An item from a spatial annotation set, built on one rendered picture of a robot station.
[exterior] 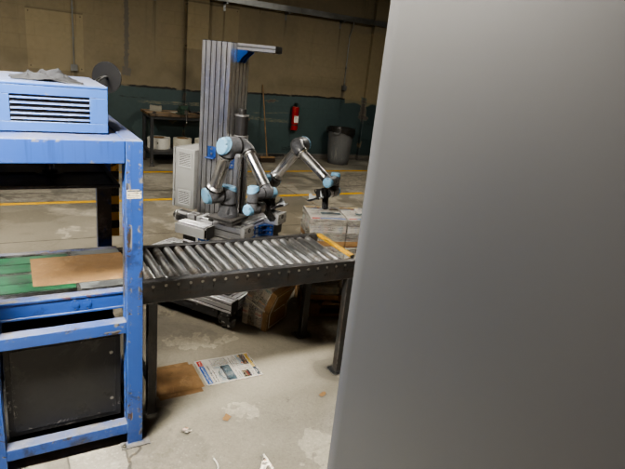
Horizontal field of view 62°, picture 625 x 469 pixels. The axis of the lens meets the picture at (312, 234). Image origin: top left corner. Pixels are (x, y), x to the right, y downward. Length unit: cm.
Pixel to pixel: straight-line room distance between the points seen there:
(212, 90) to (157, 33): 616
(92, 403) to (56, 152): 128
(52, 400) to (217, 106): 225
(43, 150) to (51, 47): 757
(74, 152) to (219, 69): 186
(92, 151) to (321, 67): 929
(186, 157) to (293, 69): 712
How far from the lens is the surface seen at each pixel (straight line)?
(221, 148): 352
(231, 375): 349
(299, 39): 1110
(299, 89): 1115
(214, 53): 400
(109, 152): 236
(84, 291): 274
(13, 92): 248
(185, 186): 420
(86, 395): 290
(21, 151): 233
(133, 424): 295
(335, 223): 403
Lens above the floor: 193
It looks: 18 degrees down
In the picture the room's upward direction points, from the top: 6 degrees clockwise
